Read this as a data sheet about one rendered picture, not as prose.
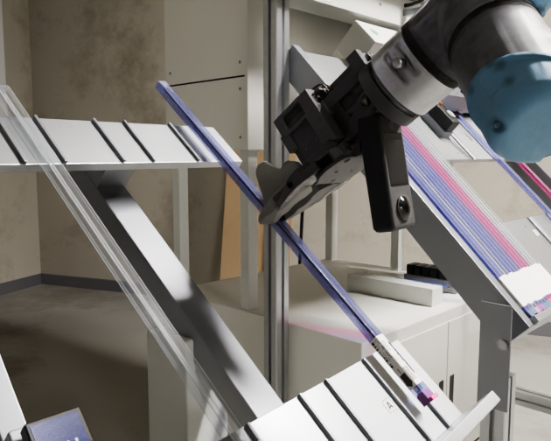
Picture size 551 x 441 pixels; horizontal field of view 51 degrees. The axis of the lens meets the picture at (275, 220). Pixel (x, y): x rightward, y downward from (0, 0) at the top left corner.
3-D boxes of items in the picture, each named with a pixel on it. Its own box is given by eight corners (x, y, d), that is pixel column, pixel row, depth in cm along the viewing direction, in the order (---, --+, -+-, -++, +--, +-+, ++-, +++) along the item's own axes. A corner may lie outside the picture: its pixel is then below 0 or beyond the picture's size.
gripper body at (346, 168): (309, 128, 67) (385, 53, 60) (347, 189, 64) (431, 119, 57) (267, 126, 61) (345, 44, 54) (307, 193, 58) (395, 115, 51)
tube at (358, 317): (429, 402, 57) (436, 396, 57) (423, 408, 56) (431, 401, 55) (163, 88, 77) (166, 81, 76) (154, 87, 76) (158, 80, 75)
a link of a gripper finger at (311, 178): (288, 193, 64) (344, 146, 60) (296, 207, 64) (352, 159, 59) (262, 195, 60) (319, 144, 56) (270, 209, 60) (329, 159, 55)
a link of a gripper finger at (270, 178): (242, 188, 68) (295, 139, 63) (266, 231, 66) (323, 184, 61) (225, 189, 65) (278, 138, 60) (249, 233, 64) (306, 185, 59)
